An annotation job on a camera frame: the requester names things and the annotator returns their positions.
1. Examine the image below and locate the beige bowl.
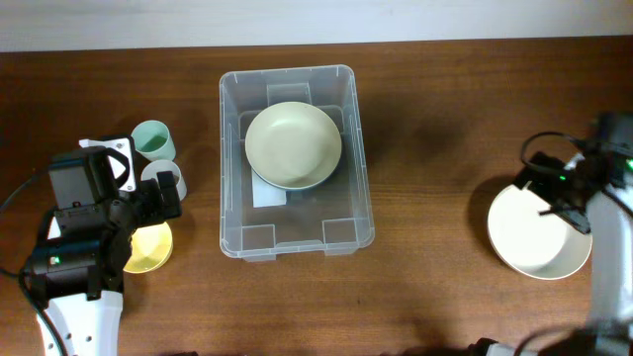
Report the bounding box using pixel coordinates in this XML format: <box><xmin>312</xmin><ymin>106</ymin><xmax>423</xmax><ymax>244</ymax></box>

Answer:
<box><xmin>244</xmin><ymin>102</ymin><xmax>342</xmax><ymax>166</ymax></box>

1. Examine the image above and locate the clear plastic storage bin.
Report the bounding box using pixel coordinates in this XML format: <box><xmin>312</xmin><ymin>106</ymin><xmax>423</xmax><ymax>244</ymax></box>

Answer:
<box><xmin>220</xmin><ymin>64</ymin><xmax>375</xmax><ymax>262</ymax></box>

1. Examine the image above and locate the dark blue bowl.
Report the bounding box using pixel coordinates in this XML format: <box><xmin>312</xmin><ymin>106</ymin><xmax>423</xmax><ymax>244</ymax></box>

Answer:
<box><xmin>251</xmin><ymin>160</ymin><xmax>339</xmax><ymax>191</ymax></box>

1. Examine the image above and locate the yellow cup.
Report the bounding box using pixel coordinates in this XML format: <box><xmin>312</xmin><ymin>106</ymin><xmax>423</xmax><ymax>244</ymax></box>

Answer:
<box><xmin>124</xmin><ymin>222</ymin><xmax>173</xmax><ymax>274</ymax></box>

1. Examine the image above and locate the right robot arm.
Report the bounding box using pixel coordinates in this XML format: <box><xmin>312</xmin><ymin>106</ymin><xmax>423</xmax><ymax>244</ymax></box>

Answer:
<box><xmin>468</xmin><ymin>113</ymin><xmax>632</xmax><ymax>355</ymax></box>

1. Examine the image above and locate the mint green cup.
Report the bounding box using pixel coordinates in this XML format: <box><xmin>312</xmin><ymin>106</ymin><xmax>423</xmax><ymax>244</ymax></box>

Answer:
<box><xmin>132</xmin><ymin>120</ymin><xmax>176</xmax><ymax>161</ymax></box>

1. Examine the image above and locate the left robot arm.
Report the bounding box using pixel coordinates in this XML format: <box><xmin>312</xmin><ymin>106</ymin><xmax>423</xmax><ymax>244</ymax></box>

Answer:
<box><xmin>18</xmin><ymin>146</ymin><xmax>182</xmax><ymax>355</ymax></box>

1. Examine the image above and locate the cream white cup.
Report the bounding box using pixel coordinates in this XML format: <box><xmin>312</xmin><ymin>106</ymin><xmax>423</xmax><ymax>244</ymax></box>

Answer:
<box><xmin>47</xmin><ymin>217</ymin><xmax>61</xmax><ymax>239</ymax></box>

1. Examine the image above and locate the cream white bowl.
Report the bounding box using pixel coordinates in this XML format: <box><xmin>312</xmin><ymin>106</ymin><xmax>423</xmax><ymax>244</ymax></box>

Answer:
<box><xmin>487</xmin><ymin>184</ymin><xmax>592</xmax><ymax>281</ymax></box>

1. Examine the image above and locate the light grey cup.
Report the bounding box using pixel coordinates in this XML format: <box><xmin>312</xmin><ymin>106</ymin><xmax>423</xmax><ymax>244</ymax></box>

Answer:
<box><xmin>140</xmin><ymin>159</ymin><xmax>188</xmax><ymax>201</ymax></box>

